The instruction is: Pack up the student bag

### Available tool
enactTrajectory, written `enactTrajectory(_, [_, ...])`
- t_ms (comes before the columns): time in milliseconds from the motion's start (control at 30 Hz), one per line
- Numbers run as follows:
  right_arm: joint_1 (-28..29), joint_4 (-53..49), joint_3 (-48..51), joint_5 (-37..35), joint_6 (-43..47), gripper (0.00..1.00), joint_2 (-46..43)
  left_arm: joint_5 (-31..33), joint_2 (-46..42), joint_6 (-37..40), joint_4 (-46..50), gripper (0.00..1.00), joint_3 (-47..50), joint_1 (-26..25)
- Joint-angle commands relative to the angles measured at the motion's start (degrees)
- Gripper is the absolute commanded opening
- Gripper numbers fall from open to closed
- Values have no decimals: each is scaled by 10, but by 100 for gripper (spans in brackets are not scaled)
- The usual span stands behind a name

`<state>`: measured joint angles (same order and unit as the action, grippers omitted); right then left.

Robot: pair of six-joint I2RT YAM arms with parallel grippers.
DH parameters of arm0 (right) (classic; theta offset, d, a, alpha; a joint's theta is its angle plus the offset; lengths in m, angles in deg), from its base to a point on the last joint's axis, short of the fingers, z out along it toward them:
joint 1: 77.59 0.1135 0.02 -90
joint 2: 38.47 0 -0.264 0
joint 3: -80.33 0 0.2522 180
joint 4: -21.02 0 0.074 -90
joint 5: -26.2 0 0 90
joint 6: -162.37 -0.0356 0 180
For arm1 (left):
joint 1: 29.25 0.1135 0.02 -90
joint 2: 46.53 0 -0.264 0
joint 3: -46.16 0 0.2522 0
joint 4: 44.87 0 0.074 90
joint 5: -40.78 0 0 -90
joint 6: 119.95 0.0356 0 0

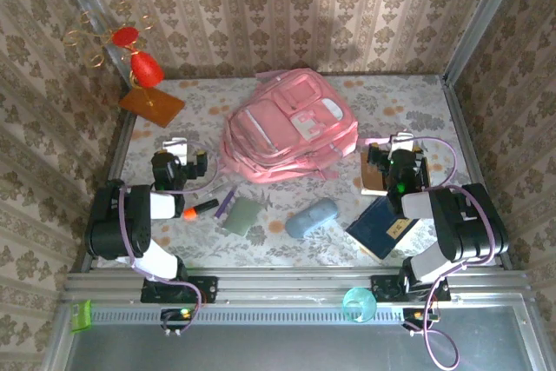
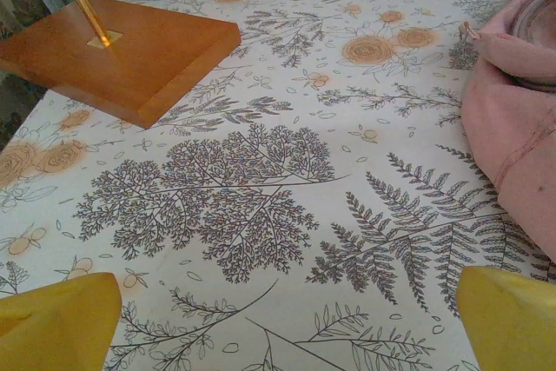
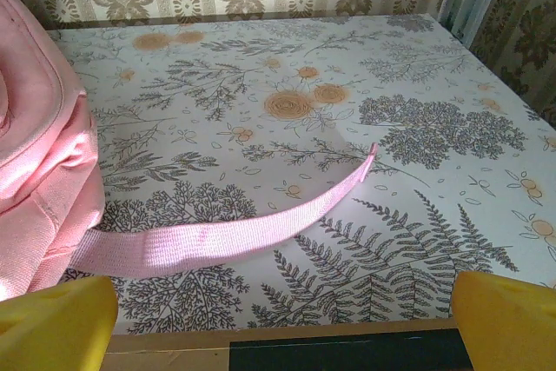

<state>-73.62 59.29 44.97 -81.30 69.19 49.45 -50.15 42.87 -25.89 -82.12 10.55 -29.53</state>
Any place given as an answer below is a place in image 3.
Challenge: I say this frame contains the pink student backpack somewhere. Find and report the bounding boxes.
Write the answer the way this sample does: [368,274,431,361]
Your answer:
[0,0,379,298]

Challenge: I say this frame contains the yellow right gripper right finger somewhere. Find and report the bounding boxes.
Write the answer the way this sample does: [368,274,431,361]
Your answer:
[451,269,556,371]

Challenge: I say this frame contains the floral printed table sheet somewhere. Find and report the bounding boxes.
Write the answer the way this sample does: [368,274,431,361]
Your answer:
[45,14,556,337]

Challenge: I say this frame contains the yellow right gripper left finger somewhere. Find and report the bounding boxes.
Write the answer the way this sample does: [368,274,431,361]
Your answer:
[0,275,119,371]

